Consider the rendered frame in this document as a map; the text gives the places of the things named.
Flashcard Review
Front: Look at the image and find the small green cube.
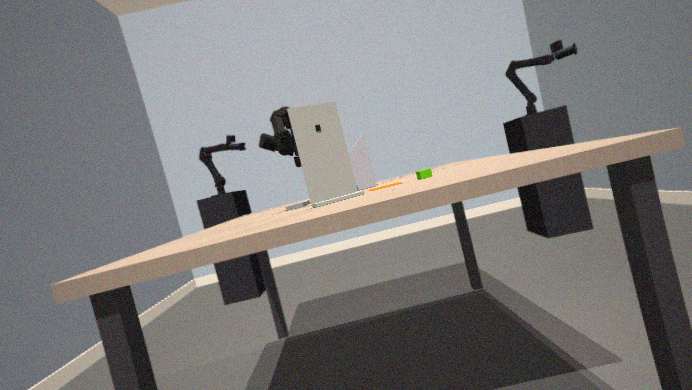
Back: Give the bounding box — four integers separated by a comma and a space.
416, 169, 432, 180

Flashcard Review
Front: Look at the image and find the beige panel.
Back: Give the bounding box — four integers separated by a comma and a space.
287, 102, 365, 207

